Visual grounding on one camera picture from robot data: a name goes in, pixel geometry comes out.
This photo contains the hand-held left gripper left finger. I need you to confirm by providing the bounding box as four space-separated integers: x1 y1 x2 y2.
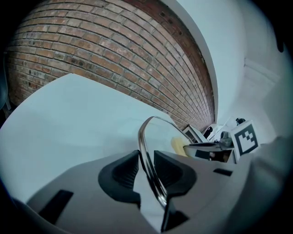
26 149 161 234

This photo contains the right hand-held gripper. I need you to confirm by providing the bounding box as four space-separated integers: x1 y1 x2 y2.
184 120 261 164

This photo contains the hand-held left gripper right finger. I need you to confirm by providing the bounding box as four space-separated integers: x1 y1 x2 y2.
153 150 253 233

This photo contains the yellow sponge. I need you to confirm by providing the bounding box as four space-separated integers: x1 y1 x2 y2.
171 136 190 158

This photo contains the glass pot lid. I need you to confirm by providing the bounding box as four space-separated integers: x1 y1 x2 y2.
138 116 192 210

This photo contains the white framed box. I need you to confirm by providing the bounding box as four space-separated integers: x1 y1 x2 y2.
182 125 205 144

